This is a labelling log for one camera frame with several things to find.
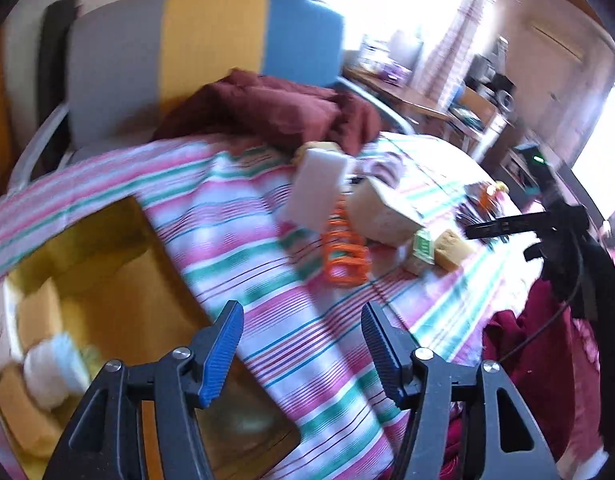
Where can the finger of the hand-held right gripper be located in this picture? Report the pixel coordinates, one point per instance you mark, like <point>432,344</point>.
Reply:
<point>534,252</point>
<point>502,226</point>

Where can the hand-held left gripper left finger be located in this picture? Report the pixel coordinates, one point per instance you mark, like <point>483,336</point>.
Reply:
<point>221,352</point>

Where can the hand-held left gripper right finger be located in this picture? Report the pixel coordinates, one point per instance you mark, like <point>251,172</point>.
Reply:
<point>382,355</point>

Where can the yellow-lined gift box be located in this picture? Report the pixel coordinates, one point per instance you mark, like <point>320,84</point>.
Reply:
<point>117,285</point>

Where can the purple snack packet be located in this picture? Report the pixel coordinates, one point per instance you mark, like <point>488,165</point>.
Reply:
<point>386,171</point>

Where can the bunch of keys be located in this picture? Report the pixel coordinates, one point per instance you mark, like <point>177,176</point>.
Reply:
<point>475,212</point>

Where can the small yellow sponge cube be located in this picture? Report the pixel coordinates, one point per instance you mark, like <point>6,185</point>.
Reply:
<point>453,250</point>

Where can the green and white packet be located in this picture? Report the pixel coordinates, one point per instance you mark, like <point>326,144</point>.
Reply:
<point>421,252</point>

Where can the striped tablecloth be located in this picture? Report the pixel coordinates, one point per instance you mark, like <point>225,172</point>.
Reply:
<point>267,260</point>

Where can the wooden side shelf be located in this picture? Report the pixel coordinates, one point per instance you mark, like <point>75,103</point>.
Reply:
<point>480,110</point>

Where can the large beige sponge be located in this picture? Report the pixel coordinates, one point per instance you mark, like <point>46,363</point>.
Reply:
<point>382,210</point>

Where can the maroon garment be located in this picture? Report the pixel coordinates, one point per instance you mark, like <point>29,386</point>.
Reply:
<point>542,375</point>

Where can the wooden desk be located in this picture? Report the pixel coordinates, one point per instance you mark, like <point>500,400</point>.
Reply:
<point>402,97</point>

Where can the white and green scrubber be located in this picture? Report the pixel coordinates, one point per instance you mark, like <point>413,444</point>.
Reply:
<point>57,367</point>

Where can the white foam block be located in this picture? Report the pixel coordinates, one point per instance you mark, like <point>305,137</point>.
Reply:
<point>315,185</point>

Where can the yellow sponge block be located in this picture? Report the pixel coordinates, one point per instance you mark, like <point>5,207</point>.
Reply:
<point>39,312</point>
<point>24,417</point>

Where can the pink checked curtain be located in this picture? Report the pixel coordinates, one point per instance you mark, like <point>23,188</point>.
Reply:
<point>457,35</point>

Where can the flat yellow sponge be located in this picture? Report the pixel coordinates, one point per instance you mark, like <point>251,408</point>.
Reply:
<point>320,147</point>

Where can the white carton box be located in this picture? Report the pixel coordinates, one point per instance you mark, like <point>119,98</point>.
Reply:
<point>405,50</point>

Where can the purple carton box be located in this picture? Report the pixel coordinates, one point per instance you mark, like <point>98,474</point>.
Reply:
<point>382,62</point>

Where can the maroon pillowcase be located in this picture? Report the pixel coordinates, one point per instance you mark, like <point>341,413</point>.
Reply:
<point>267,105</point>

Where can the grey yellow blue chair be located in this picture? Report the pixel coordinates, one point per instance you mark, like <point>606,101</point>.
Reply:
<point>137,60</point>

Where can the black panel behind chair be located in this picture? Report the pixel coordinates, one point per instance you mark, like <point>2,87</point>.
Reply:
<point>57,70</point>

